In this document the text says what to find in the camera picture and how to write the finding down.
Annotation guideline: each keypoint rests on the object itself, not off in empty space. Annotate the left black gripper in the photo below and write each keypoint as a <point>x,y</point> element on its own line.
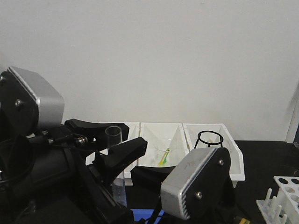
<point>35,169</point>

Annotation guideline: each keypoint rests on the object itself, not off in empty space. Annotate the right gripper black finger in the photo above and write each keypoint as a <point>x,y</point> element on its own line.
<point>149,177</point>

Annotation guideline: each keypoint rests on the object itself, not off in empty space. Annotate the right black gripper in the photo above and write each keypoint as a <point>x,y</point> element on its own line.
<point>222,214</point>

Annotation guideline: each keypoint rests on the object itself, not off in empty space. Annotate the clear glass test tube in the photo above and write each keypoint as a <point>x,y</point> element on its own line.
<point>114,137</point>

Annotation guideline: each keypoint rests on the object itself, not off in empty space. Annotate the white test tube rack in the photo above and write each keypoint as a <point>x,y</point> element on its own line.
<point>284,207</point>

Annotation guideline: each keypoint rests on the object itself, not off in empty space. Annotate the left white storage bin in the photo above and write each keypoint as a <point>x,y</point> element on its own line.
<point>111,161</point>

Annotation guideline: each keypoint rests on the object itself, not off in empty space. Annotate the white storage bin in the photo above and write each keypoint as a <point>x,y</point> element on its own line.
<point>111,161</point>
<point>153,131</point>
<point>237,172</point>

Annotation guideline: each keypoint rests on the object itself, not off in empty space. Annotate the blue plastic tray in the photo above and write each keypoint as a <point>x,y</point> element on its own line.
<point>146,214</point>

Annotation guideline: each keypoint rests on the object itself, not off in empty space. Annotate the glass beaker with droppers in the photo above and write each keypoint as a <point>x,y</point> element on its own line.
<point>163,153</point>

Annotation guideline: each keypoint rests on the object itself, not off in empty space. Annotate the right white storage bin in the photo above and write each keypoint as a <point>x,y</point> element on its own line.
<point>237,172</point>

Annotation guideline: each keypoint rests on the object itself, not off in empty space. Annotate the middle white storage bin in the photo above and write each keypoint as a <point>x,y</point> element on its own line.
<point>153,131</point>

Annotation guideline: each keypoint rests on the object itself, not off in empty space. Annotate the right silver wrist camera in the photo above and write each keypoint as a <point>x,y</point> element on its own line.
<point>201,165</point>

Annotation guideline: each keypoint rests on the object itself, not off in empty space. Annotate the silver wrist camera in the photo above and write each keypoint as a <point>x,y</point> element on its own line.
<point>28,103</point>
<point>201,165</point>

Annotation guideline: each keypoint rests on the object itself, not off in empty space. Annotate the black wire tripod stand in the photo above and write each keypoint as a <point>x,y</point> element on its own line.
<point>209,138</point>

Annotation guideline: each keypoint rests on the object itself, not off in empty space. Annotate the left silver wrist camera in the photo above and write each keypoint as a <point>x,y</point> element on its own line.
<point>28,103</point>

